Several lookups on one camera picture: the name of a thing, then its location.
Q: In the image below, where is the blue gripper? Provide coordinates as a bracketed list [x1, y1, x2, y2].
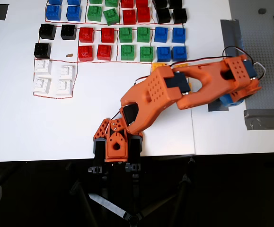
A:
[219, 93, 246, 108]

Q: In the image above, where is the orange robot arm base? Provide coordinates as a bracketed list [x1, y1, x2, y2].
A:
[93, 118, 144, 164]

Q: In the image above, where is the grey square tape marker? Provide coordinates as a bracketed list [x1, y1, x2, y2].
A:
[207, 101, 230, 112]

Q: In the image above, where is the black stacked brick block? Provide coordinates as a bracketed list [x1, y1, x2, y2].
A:
[152, 0, 168, 9]
[34, 42, 52, 59]
[169, 0, 184, 9]
[60, 24, 77, 41]
[172, 8, 188, 24]
[155, 8, 172, 24]
[38, 23, 57, 40]

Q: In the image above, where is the white stacked brick block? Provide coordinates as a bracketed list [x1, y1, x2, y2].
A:
[32, 77, 52, 94]
[55, 79, 74, 96]
[58, 61, 75, 78]
[34, 59, 52, 76]

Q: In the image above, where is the grey studded baseplate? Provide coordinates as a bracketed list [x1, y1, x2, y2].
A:
[229, 0, 274, 111]

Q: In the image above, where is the black grey table clamp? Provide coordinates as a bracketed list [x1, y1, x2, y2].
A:
[87, 139, 109, 175]
[124, 136, 144, 178]

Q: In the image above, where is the grey duct tape strip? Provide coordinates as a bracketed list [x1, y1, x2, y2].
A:
[243, 109, 274, 131]
[220, 19, 247, 60]

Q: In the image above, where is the black camera tripod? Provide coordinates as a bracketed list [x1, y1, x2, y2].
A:
[69, 157, 196, 227]

